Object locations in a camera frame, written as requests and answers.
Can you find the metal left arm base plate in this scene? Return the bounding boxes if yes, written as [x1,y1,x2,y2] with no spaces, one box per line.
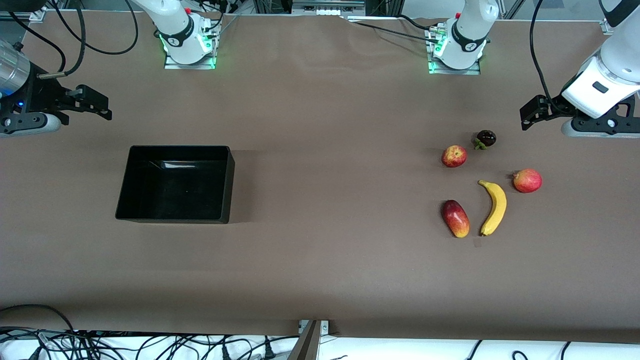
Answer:
[427,24,482,76]

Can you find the black base cable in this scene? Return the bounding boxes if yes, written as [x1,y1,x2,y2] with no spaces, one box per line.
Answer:
[345,16,437,45]
[397,14,438,31]

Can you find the red peach apple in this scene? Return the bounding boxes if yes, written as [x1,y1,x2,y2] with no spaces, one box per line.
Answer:
[512,168,543,194]

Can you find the black right camera cable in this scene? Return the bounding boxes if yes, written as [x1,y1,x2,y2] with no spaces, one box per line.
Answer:
[37,0,87,80]

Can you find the black plastic box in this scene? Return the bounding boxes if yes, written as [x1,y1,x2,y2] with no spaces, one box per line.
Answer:
[115,145,236,225]

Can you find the silver corner bracket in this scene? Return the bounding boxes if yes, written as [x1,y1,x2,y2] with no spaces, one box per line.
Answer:
[298,320,331,335]

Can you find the black camera cable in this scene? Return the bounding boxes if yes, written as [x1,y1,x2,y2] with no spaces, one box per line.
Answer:
[37,0,87,80]
[529,0,563,113]

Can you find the red yellow mango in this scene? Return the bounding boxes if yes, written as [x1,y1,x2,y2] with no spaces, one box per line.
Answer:
[441,199,471,239]

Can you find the black looping cable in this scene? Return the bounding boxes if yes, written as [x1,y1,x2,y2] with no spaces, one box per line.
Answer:
[49,0,139,56]

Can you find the red yellow apple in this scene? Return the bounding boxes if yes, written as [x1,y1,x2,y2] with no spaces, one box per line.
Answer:
[441,145,468,168]

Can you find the dark purple mangosteen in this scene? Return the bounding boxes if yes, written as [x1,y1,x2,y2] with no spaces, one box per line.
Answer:
[473,129,497,151]

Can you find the grey power strip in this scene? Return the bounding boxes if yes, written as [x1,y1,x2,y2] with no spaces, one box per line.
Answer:
[292,0,366,17]

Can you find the black left camera cable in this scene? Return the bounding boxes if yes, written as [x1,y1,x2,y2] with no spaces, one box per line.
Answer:
[529,0,563,113]

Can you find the yellow banana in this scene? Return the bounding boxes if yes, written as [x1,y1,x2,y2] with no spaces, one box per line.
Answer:
[477,179,508,237]

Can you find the aluminium profile bar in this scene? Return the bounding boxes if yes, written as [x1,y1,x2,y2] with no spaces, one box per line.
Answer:
[287,320,321,360]

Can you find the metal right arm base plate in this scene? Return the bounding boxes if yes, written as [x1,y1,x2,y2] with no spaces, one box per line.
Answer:
[164,21,221,70]

